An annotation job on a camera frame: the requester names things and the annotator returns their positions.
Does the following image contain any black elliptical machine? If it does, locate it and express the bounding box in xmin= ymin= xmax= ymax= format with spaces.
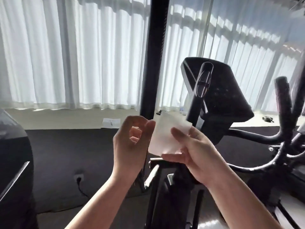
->
xmin=136 ymin=0 xmax=305 ymax=229

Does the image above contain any white wet wipe sheet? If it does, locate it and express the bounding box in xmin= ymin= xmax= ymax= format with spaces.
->
xmin=148 ymin=110 xmax=193 ymax=157

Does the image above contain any person's right forearm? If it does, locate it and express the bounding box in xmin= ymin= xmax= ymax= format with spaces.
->
xmin=205 ymin=171 xmax=283 ymax=229

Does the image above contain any glossy black treadmill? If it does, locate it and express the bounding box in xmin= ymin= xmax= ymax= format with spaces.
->
xmin=0 ymin=109 xmax=39 ymax=229

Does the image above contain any black socket cable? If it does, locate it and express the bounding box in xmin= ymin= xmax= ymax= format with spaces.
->
xmin=76 ymin=181 xmax=92 ymax=198

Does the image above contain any white flat paper sheet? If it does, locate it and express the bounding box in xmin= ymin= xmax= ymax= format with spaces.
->
xmin=101 ymin=118 xmax=122 ymax=129

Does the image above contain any person's right hand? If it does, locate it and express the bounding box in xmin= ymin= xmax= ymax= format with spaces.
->
xmin=162 ymin=125 xmax=229 ymax=189

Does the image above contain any person's left hand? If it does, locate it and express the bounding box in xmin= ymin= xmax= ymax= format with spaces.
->
xmin=111 ymin=116 xmax=156 ymax=186

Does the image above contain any white curtain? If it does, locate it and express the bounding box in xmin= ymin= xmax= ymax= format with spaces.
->
xmin=0 ymin=0 xmax=305 ymax=114

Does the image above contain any person's left forearm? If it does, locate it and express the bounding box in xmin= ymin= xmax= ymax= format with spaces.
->
xmin=66 ymin=174 xmax=144 ymax=229

